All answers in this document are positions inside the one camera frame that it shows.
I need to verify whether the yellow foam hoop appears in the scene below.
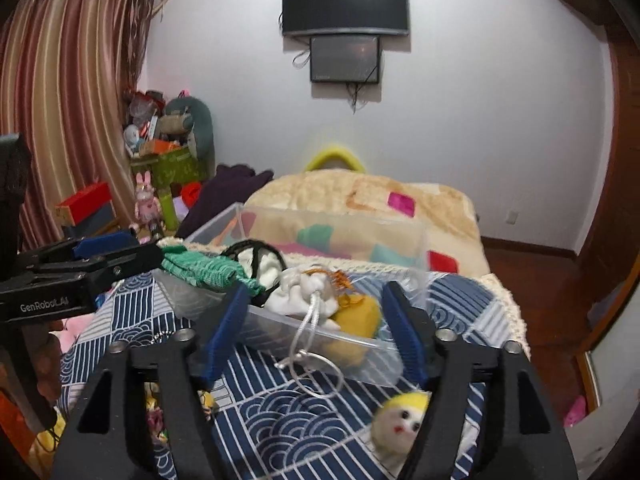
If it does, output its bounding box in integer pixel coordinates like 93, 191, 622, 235
304, 143, 369, 174

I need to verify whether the grey box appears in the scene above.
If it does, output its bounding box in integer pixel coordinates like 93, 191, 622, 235
62, 204, 122, 242

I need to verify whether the wooden door frame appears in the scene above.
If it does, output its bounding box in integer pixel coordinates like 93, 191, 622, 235
570, 0, 640, 366

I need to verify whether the dark purple cloth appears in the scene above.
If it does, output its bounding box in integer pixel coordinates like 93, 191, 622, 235
176, 162, 275, 239

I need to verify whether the black wall television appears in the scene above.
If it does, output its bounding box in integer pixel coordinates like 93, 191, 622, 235
281, 0, 411, 39

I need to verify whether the pile of small toys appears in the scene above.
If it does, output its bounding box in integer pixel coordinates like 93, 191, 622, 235
143, 381, 217, 443

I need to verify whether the red box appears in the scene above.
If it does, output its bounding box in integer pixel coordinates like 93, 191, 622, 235
54, 181, 114, 229

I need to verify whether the yellow-haired doll head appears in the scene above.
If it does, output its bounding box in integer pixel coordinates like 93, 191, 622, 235
369, 390, 432, 479

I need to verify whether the yellow plush toy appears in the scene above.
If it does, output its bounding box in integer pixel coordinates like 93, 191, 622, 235
320, 292, 384, 367

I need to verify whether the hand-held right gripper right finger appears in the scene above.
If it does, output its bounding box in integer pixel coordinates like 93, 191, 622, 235
382, 281, 581, 480

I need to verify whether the beige patchwork fleece blanket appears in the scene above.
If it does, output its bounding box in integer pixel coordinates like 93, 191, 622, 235
244, 166, 492, 282

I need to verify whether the clear plastic storage box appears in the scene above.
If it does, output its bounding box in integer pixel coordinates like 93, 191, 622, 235
152, 202, 430, 387

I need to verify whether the small black wall monitor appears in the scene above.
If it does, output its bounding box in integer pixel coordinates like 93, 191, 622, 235
308, 35, 382, 85

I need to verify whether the orange beaded charm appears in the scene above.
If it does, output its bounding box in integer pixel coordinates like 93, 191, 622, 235
320, 269, 359, 307

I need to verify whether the green knitted cloth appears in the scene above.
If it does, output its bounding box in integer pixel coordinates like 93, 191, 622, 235
161, 249, 263, 297

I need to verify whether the striped red beige curtain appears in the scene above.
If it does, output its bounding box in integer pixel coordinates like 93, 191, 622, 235
0, 0, 167, 257

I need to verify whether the teal-haired plush doll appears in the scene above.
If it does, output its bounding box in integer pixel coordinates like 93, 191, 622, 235
161, 94, 217, 172

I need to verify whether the yellow cloth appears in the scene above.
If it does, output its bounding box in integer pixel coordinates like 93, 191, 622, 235
29, 409, 69, 467

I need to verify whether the blue wave-patterned blanket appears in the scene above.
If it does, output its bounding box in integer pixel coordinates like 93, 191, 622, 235
59, 270, 522, 480

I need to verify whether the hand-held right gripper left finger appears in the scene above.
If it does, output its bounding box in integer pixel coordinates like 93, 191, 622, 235
50, 284, 251, 480

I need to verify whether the white drawstring pouch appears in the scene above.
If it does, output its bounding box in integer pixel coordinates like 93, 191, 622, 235
264, 264, 347, 401

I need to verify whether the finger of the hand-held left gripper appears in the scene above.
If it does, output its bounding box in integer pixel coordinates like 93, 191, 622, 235
20, 241, 166, 292
15, 229, 142, 267

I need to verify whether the pink bunny toy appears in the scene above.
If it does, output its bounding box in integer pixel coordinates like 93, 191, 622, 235
133, 172, 164, 237

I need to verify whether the white cloth with black straps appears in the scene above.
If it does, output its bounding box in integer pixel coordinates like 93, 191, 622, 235
220, 239, 289, 307

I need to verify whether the pink cloth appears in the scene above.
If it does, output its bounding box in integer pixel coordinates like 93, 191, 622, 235
563, 394, 588, 429

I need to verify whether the black hanging cable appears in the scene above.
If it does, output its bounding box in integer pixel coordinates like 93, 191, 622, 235
345, 81, 367, 115

